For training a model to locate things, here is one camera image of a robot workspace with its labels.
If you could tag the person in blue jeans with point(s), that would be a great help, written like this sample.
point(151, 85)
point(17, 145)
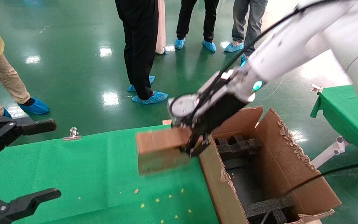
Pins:
point(253, 21)

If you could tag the green table cloth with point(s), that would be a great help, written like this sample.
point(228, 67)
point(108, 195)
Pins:
point(89, 174)

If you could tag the person in black trousers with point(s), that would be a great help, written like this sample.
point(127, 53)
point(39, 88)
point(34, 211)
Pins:
point(185, 18)
point(140, 46)

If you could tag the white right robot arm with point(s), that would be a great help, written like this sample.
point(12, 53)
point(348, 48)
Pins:
point(291, 46)

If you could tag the person in khaki trousers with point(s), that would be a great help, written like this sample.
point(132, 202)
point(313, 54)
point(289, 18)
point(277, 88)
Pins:
point(8, 77)

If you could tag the large open cardboard carton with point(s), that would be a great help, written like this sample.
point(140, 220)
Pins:
point(294, 180)

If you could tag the white table leg pipe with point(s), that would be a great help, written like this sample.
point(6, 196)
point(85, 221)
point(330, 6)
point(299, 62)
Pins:
point(331, 152)

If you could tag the metal binder clip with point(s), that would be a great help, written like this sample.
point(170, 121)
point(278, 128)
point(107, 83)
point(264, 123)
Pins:
point(72, 134)
point(317, 89)

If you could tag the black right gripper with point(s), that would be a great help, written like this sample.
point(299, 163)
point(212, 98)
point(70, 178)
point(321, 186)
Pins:
point(219, 115)

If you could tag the green cloth covered table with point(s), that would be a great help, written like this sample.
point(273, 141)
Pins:
point(340, 115)

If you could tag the small brown cardboard box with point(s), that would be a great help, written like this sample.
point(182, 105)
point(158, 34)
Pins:
point(160, 149)

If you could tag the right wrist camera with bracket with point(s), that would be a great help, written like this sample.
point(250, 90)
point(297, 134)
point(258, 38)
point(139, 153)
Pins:
point(182, 107)

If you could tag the person in pale pink skirt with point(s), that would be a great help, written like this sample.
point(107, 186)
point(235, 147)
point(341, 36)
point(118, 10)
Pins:
point(161, 28)

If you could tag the black foam insert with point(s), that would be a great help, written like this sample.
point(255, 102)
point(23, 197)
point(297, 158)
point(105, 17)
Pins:
point(238, 147)
point(266, 208)

